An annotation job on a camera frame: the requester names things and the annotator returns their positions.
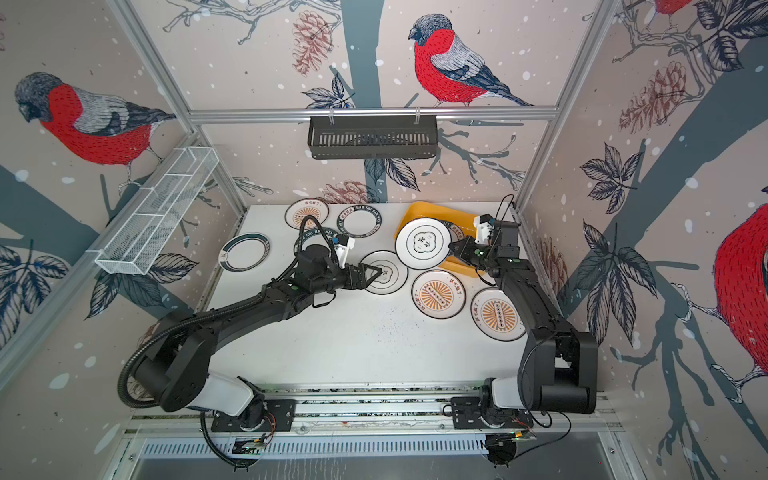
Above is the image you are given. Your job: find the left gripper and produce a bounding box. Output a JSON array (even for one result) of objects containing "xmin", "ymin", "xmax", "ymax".
[{"xmin": 311, "ymin": 262, "xmax": 382, "ymax": 295}]

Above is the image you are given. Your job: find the white flower plate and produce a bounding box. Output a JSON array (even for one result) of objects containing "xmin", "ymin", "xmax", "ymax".
[
  {"xmin": 362, "ymin": 250, "xmax": 409, "ymax": 295},
  {"xmin": 395, "ymin": 218, "xmax": 451, "ymax": 271}
]

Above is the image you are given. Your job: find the white flower plate front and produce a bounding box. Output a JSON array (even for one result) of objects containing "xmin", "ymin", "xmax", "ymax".
[{"xmin": 395, "ymin": 218, "xmax": 451, "ymax": 271}]

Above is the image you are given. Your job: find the orange sunburst plate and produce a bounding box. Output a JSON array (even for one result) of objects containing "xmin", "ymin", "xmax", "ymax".
[
  {"xmin": 470, "ymin": 288, "xmax": 526, "ymax": 342},
  {"xmin": 284, "ymin": 198, "xmax": 330, "ymax": 230},
  {"xmin": 411, "ymin": 269, "xmax": 467, "ymax": 320}
]

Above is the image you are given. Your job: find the green lettered plate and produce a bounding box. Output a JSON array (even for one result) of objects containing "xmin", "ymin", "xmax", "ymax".
[
  {"xmin": 293, "ymin": 227, "xmax": 339, "ymax": 254},
  {"xmin": 447, "ymin": 222, "xmax": 468, "ymax": 242},
  {"xmin": 336, "ymin": 204, "xmax": 383, "ymax": 239}
]

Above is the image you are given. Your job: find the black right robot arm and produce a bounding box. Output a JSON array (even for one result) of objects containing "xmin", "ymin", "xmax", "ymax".
[{"xmin": 450, "ymin": 214, "xmax": 597, "ymax": 414}]

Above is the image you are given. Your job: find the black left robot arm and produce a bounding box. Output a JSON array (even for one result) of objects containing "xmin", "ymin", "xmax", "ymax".
[{"xmin": 117, "ymin": 245, "xmax": 383, "ymax": 431}]

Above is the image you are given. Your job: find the yellow plastic bin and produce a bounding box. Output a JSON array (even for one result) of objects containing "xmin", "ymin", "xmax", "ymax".
[{"xmin": 397, "ymin": 201, "xmax": 476, "ymax": 276}]

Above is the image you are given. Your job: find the green rimmed plate far left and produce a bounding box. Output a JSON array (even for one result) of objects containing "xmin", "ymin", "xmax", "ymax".
[{"xmin": 218, "ymin": 233, "xmax": 271, "ymax": 273}]

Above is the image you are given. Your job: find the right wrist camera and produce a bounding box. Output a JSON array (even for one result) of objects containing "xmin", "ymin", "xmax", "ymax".
[{"xmin": 473, "ymin": 214, "xmax": 495, "ymax": 245}]

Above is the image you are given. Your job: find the black hanging wire basket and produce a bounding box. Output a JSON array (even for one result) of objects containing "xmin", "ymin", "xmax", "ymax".
[{"xmin": 307, "ymin": 115, "xmax": 439, "ymax": 160}]

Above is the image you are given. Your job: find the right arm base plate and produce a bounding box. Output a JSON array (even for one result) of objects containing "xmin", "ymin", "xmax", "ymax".
[{"xmin": 443, "ymin": 396, "xmax": 533, "ymax": 430}]

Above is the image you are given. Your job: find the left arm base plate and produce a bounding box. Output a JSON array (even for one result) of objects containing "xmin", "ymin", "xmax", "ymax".
[{"xmin": 211, "ymin": 399, "xmax": 297, "ymax": 433}]

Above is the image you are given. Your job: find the right black cable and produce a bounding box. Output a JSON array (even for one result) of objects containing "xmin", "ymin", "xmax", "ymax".
[{"xmin": 509, "ymin": 410, "xmax": 572, "ymax": 462}]

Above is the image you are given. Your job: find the black cable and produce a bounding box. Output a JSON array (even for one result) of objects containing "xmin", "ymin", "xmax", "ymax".
[
  {"xmin": 509, "ymin": 410, "xmax": 572, "ymax": 462},
  {"xmin": 199, "ymin": 410, "xmax": 271, "ymax": 470}
]

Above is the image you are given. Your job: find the left black cable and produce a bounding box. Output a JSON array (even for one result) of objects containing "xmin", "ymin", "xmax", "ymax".
[{"xmin": 199, "ymin": 410, "xmax": 271, "ymax": 470}]

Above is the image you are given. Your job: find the white mesh wire shelf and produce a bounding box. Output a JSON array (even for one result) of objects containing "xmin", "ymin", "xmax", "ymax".
[{"xmin": 95, "ymin": 146, "xmax": 219, "ymax": 275}]

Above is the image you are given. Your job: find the horizontal aluminium frame bar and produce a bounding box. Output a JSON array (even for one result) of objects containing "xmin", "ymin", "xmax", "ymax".
[{"xmin": 187, "ymin": 106, "xmax": 560, "ymax": 125}]

